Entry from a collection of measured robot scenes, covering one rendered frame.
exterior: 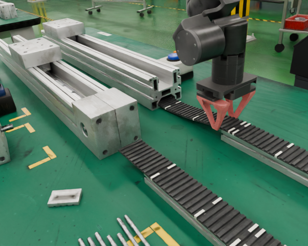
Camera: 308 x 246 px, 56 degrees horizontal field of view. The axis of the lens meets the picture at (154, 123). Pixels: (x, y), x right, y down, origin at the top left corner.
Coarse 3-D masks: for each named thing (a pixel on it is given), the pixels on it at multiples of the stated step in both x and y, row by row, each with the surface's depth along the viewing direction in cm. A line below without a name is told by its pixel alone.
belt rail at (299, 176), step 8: (224, 136) 57; (232, 136) 55; (232, 144) 56; (240, 144) 55; (248, 144) 53; (248, 152) 53; (256, 152) 53; (264, 152) 50; (264, 160) 51; (272, 160) 50; (280, 160) 48; (280, 168) 49; (288, 168) 48; (296, 168) 46; (288, 176) 48; (296, 176) 47; (304, 176) 46; (304, 184) 46
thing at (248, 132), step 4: (248, 128) 55; (252, 128) 55; (256, 128) 55; (240, 132) 54; (244, 132) 54; (248, 132) 54; (252, 132) 54; (236, 136) 53; (240, 136) 53; (244, 136) 53; (248, 136) 53
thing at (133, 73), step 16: (64, 48) 107; (80, 48) 95; (96, 48) 102; (112, 48) 92; (80, 64) 100; (96, 64) 88; (112, 64) 79; (128, 64) 77; (144, 64) 80; (160, 64) 75; (112, 80) 83; (128, 80) 75; (144, 80) 68; (160, 80) 76; (176, 80) 72; (144, 96) 71; (160, 96) 71; (176, 96) 76
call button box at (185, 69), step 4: (160, 60) 85; (164, 60) 85; (168, 60) 84; (172, 60) 84; (176, 60) 83; (172, 64) 81; (176, 64) 81; (180, 64) 82; (184, 64) 83; (180, 68) 83; (184, 68) 84; (188, 68) 85; (192, 68) 86; (184, 72) 84; (188, 72) 86; (192, 72) 86; (184, 76) 85; (188, 76) 86; (192, 76) 87; (184, 80) 86
